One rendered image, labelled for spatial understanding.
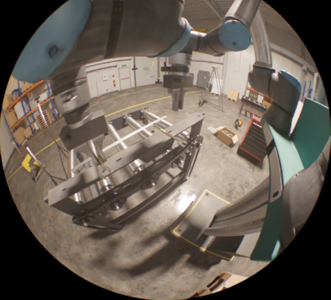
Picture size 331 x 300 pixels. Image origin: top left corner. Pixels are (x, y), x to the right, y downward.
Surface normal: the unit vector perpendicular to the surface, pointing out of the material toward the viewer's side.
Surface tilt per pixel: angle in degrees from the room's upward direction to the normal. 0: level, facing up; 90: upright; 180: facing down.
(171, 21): 101
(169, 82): 90
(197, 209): 0
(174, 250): 0
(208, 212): 0
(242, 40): 94
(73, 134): 90
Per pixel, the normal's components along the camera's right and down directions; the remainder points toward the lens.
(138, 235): 0.01, -0.80
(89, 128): 0.68, 0.44
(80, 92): 0.98, 0.12
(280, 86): -1.00, 0.00
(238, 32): 0.00, 0.65
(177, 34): 0.63, 0.68
